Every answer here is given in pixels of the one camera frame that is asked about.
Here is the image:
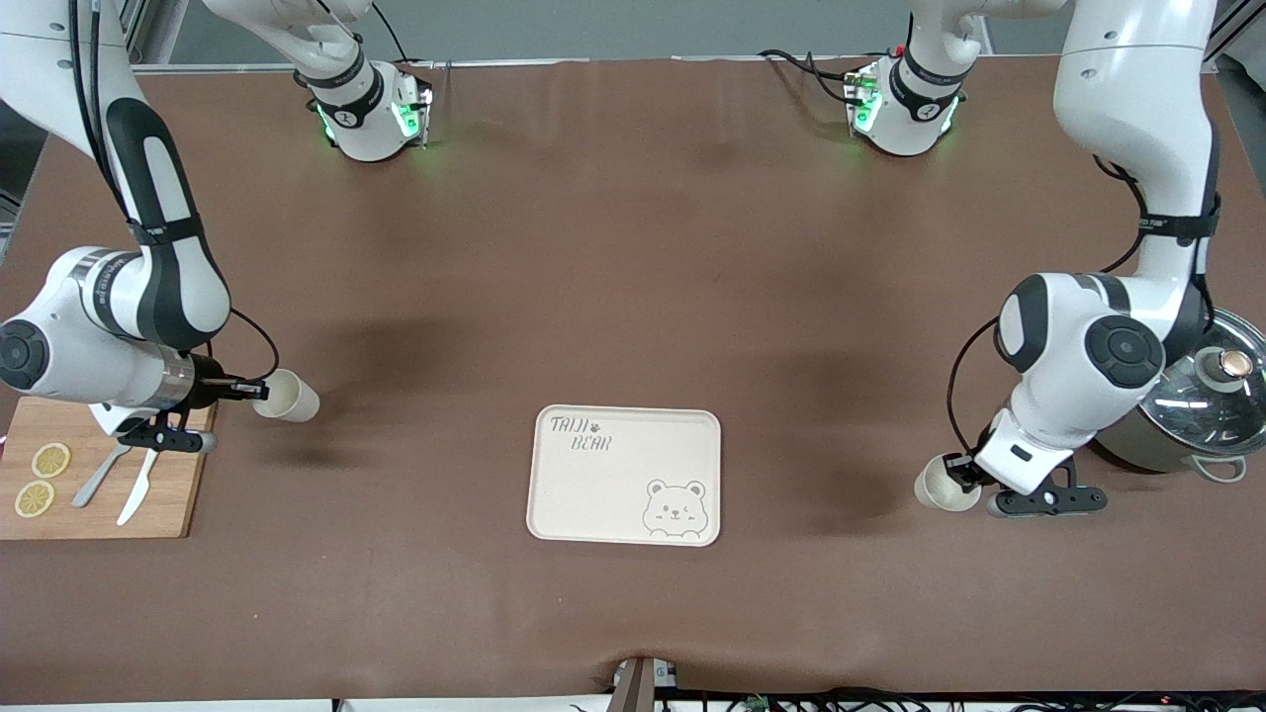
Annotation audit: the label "white IKEA cup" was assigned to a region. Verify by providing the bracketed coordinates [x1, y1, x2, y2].
[251, 368, 321, 424]
[913, 452, 982, 513]

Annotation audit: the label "wooden cutting board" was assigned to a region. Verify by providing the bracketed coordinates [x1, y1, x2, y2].
[0, 394, 219, 541]

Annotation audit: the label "white plastic knife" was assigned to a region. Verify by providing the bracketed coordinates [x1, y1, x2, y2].
[117, 447, 161, 527]

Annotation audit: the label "green electric cooking pot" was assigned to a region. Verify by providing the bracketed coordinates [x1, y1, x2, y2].
[1092, 307, 1266, 485]

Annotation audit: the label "grey plastic knife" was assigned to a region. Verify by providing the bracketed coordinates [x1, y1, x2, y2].
[72, 440, 132, 509]

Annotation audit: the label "glass pot lid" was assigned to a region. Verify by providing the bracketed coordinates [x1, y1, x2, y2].
[1137, 308, 1266, 458]

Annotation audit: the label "cream bear print tray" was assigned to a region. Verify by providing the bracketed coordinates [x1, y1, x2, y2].
[525, 404, 723, 548]

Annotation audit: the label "brown table mat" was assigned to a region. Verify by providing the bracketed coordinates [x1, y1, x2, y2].
[0, 54, 1266, 706]

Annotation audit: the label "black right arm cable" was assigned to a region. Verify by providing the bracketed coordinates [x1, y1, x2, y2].
[67, 0, 281, 389]

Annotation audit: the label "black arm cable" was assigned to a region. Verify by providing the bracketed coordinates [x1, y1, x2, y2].
[947, 156, 1220, 453]
[67, 0, 281, 389]

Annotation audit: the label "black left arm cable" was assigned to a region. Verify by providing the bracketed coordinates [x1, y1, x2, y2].
[947, 156, 1220, 453]

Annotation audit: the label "aluminium table edge rail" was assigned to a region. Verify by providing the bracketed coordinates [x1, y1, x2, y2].
[129, 55, 854, 76]

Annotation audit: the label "aluminium frame post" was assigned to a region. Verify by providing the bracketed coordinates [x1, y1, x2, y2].
[121, 0, 191, 68]
[1202, 0, 1266, 72]

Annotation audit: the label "black right base cable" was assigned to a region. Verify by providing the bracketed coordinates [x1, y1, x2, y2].
[369, 0, 436, 72]

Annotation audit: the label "metal table edge bracket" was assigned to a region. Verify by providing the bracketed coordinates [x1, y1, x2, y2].
[607, 655, 681, 712]

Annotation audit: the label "black left base cables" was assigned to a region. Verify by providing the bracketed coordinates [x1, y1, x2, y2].
[757, 47, 871, 108]

